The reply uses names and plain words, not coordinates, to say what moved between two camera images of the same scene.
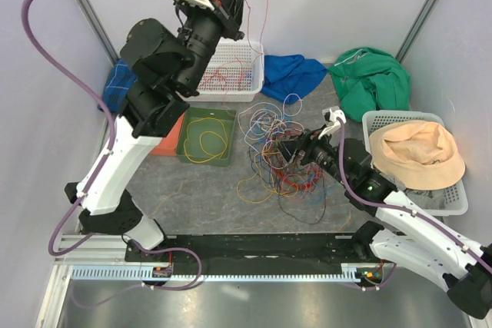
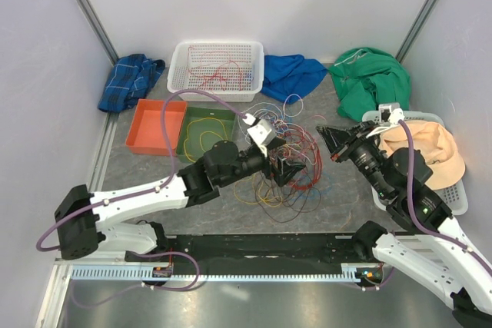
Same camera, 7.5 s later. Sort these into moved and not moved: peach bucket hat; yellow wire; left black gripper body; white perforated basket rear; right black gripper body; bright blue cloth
Moved: right black gripper body; left black gripper body
Not moved: peach bucket hat; white perforated basket rear; bright blue cloth; yellow wire
